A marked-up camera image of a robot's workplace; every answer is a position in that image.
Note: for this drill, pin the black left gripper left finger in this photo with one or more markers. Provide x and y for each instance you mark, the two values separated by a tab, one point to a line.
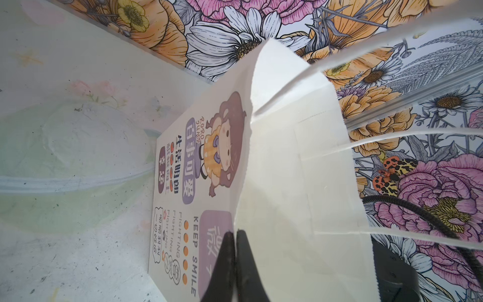
222	282

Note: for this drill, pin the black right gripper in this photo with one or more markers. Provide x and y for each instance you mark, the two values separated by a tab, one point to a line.
396	280

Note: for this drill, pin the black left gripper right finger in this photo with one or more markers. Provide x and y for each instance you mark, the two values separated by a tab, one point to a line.
249	286

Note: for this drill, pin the white printed paper bag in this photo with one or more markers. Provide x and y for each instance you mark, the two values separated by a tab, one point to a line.
328	124

